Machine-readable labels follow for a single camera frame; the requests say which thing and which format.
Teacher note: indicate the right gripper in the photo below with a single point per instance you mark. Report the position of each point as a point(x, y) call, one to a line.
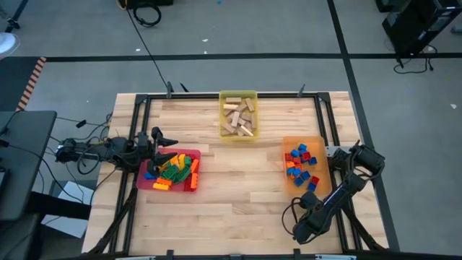
point(312, 224)

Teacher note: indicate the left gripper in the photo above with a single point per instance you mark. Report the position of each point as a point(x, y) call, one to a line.
point(144, 146)

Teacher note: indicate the long yellow-orange block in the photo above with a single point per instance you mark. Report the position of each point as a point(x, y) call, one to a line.
point(174, 160)
point(161, 186)

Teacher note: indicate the bright green long block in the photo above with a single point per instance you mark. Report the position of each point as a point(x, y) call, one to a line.
point(187, 161)
point(169, 174)

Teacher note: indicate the long orange block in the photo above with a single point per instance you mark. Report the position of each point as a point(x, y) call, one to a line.
point(164, 181)
point(194, 180)

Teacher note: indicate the orange six-stud block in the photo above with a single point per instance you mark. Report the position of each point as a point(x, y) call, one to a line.
point(195, 165)

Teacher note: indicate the long blue block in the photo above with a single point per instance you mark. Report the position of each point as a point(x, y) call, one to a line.
point(148, 176)

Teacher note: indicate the large red stud block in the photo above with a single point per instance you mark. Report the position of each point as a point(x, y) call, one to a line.
point(187, 187)

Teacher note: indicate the small red block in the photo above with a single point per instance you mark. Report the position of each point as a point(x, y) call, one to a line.
point(306, 156)
point(288, 156)
point(315, 179)
point(296, 160)

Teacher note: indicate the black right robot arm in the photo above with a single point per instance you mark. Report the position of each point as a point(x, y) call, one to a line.
point(353, 173)

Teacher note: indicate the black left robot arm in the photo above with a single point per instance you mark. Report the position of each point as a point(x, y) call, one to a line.
point(104, 150)

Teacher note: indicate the pink plastic bin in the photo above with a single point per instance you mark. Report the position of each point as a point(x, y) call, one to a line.
point(144, 184)

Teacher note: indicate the yellow plastic bin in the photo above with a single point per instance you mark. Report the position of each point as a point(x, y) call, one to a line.
point(225, 95)

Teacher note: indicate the orange plastic bin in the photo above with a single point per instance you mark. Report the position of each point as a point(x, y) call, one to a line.
point(321, 144)

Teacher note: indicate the white paper sheet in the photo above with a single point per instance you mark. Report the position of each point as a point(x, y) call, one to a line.
point(72, 202)

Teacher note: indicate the black desk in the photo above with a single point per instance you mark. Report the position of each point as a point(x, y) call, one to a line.
point(21, 162)

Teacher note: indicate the black equipment case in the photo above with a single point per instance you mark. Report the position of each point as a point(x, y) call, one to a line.
point(148, 3)

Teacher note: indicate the orange black hazard strip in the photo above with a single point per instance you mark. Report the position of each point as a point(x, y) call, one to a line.
point(32, 81)

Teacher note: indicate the black tripod leg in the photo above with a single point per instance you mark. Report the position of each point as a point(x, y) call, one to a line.
point(14, 20)

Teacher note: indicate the black computer cabinet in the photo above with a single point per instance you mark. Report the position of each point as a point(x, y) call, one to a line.
point(415, 25)

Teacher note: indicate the black aluminium table frame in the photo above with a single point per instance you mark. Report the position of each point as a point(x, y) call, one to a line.
point(202, 96)

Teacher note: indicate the grey metal base plate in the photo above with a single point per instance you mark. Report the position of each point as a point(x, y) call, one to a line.
point(332, 150)

